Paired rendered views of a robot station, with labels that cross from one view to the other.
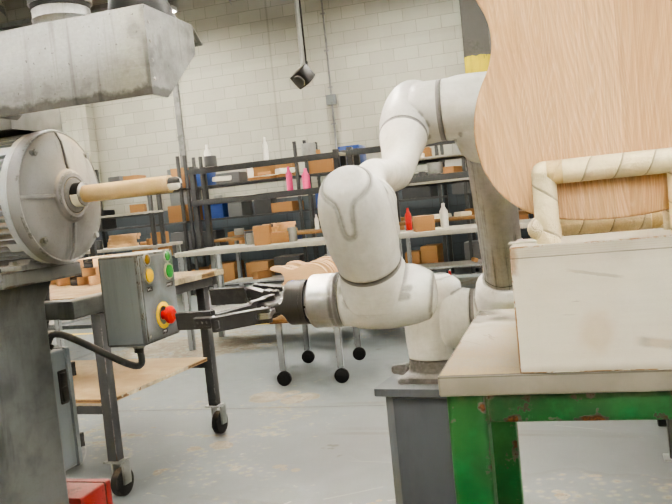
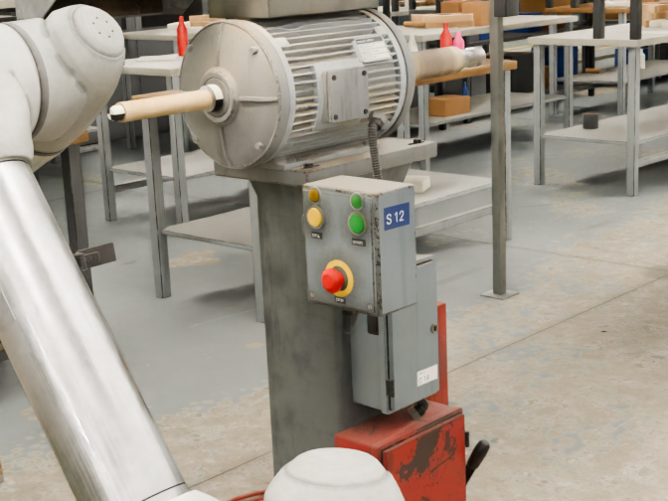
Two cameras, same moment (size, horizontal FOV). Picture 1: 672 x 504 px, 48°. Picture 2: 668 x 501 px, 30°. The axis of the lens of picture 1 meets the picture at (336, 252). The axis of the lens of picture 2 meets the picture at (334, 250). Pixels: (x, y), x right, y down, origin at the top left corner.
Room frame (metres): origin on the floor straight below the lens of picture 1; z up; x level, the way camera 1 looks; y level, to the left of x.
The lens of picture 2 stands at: (2.57, -1.32, 1.49)
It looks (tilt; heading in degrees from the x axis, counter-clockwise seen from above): 14 degrees down; 117
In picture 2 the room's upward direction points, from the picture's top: 3 degrees counter-clockwise
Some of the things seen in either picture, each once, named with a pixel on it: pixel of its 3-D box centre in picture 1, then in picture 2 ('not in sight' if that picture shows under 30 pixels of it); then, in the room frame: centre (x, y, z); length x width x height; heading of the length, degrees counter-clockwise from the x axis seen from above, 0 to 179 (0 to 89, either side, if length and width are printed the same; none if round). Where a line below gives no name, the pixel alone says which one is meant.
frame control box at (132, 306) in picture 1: (109, 312); (375, 250); (1.72, 0.52, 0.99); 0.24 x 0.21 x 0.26; 73
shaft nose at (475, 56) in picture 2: not in sight; (466, 58); (1.65, 1.15, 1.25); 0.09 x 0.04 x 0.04; 73
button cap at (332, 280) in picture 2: (166, 314); (335, 279); (1.71, 0.39, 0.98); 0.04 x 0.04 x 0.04; 73
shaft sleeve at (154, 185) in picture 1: (126, 188); (164, 105); (1.42, 0.37, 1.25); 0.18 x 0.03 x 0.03; 73
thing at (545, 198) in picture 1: (546, 208); not in sight; (1.03, -0.29, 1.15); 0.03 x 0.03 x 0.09
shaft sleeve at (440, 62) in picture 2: not in sight; (425, 64); (1.61, 1.03, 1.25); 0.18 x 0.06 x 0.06; 73
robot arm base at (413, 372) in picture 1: (431, 365); not in sight; (2.03, -0.22, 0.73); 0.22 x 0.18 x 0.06; 66
